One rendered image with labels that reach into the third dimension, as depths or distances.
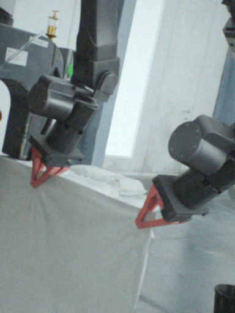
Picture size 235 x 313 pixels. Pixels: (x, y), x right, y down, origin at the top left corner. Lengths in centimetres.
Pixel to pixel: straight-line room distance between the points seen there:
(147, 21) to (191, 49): 121
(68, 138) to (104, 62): 15
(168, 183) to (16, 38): 52
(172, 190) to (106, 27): 32
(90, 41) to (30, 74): 29
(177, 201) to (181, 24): 783
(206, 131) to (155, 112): 764
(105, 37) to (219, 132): 33
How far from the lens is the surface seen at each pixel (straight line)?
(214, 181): 80
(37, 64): 124
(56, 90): 97
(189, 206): 83
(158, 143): 859
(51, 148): 103
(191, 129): 75
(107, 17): 98
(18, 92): 126
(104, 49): 98
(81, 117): 101
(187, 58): 883
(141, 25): 785
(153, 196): 85
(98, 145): 697
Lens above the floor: 124
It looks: 6 degrees down
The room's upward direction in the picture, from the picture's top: 12 degrees clockwise
